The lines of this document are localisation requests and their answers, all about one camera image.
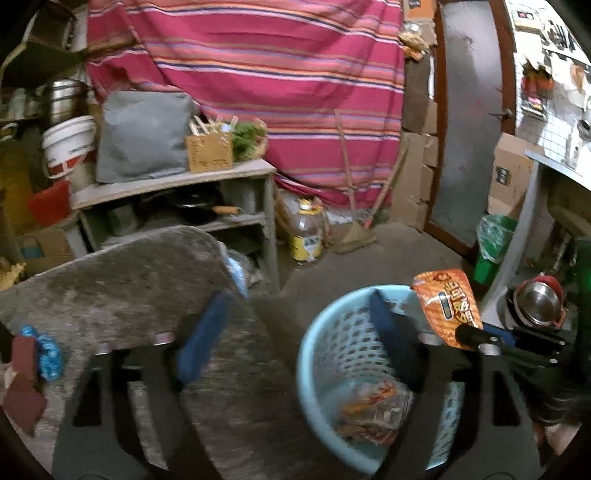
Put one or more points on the steel pot stack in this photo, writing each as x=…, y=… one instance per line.
x=63, y=100

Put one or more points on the crumpled wrapper in basket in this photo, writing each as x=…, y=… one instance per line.
x=375, y=412

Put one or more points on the green vegetables bunch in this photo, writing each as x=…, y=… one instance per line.
x=249, y=140

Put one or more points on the light blue plastic basket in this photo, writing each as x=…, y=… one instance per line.
x=341, y=353

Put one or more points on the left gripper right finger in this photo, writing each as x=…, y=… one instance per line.
x=494, y=437

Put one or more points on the steel bowl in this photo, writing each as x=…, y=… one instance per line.
x=539, y=303

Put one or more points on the broom with wooden handle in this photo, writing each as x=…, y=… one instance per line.
x=359, y=234

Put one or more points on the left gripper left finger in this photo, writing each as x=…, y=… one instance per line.
x=98, y=436

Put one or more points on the blue plastic bag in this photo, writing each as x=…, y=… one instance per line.
x=50, y=362

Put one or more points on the grey fabric bag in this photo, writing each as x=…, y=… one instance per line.
x=143, y=136

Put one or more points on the red plastic basin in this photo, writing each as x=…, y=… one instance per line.
x=51, y=205

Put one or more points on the maroon scouring pad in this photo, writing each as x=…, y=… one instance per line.
x=23, y=404
x=24, y=357

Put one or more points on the black frying pan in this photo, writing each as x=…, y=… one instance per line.
x=197, y=214

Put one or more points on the wooden utensil box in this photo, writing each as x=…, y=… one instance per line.
x=209, y=145

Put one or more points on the grey metal door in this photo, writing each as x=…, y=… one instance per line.
x=473, y=111

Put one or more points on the grey low shelf table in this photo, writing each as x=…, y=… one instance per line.
x=120, y=212

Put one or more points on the pink striped cloth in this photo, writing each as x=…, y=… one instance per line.
x=288, y=63

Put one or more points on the yellow oil bottle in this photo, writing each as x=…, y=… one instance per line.
x=307, y=232

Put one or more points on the cardboard box on floor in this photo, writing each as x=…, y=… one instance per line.
x=43, y=250

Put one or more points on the white plastic bucket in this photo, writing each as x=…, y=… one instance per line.
x=67, y=144

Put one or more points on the orange snack wrapper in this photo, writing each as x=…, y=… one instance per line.
x=447, y=301

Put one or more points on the grey fuzzy table mat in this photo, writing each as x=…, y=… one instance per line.
x=244, y=405

